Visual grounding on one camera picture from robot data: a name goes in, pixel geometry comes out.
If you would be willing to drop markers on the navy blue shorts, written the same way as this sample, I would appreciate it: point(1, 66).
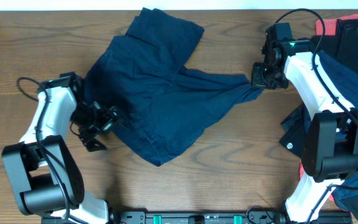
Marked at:
point(165, 106)

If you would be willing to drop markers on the red garment in pile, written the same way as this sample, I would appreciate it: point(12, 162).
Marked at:
point(340, 40)

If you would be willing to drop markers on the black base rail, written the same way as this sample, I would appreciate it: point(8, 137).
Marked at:
point(254, 215)

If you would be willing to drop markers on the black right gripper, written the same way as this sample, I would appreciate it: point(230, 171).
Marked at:
point(257, 81)

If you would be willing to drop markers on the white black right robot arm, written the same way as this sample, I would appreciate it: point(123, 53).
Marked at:
point(329, 152)

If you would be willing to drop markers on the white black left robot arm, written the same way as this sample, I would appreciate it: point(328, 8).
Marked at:
point(43, 175)

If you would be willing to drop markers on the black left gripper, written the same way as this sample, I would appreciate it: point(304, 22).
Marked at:
point(88, 138)

